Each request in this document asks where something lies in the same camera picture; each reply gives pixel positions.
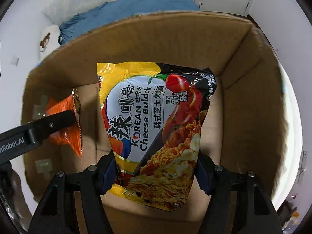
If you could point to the yellow cheese noodle packet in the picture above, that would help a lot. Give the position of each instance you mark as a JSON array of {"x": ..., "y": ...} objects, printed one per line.
[{"x": 153, "y": 115}]

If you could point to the cardboard milk box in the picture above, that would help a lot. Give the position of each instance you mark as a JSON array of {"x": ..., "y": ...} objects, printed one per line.
[{"x": 243, "y": 132}]

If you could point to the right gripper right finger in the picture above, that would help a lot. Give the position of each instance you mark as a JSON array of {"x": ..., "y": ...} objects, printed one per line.
[{"x": 204, "y": 171}]

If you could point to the bear print pillow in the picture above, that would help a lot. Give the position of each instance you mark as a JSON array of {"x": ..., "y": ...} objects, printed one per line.
[{"x": 50, "y": 40}]

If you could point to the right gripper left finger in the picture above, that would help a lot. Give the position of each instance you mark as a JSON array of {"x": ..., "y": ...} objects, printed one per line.
[{"x": 106, "y": 173}]

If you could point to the pink striped cat blanket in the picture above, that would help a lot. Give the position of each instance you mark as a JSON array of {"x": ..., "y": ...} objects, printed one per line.
[{"x": 291, "y": 151}]

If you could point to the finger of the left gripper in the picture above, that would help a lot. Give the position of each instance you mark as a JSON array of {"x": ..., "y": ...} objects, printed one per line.
[{"x": 46, "y": 126}]

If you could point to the puffy orange snack packet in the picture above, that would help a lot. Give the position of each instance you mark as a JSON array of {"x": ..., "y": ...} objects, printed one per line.
[{"x": 71, "y": 136}]

